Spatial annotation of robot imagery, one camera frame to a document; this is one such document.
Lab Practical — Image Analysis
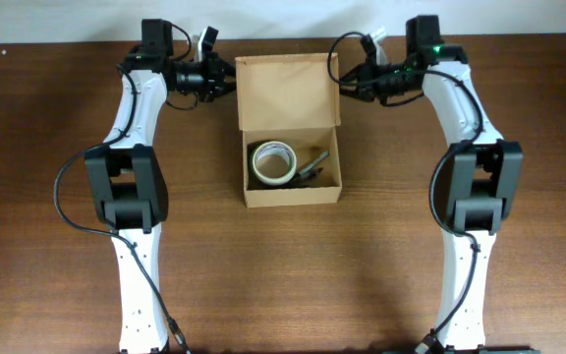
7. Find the black ballpoint pen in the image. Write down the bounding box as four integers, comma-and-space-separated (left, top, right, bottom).
288, 168, 322, 188

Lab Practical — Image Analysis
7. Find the left black cable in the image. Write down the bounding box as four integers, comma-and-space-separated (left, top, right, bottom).
53, 22, 194, 354

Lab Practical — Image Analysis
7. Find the right black cable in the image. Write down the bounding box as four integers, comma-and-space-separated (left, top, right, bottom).
325, 30, 485, 354

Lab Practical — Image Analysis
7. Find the cream masking tape roll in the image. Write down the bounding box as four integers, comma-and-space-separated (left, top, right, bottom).
249, 141, 298, 187

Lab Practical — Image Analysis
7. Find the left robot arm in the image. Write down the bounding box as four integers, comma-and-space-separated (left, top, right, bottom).
85, 19, 236, 353

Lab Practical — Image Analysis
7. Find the cardboard box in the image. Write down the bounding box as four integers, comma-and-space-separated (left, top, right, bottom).
235, 53, 342, 208

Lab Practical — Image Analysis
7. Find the black cable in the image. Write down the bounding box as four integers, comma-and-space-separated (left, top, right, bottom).
325, 30, 485, 354
53, 22, 194, 354

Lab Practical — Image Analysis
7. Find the black white marker pen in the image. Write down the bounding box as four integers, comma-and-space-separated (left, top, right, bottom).
298, 150, 329, 176

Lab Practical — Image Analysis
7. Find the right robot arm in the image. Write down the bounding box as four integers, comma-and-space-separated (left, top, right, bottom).
330, 15, 524, 353

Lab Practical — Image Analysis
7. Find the green tape roll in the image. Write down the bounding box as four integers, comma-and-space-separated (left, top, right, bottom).
247, 149, 259, 185

